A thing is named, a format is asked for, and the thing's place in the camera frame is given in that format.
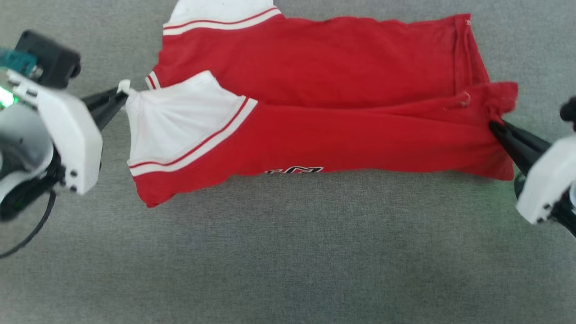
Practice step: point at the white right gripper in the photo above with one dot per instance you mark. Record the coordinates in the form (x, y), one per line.
(551, 180)

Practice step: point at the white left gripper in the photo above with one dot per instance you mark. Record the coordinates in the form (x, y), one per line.
(72, 144)

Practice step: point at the red and white shorts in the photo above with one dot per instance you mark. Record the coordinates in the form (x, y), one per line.
(337, 130)

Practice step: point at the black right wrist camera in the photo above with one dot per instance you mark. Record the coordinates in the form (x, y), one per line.
(569, 112)

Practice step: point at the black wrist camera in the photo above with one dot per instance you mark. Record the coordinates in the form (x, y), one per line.
(569, 112)
(47, 56)

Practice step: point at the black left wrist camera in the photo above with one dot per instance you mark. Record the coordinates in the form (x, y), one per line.
(47, 56)

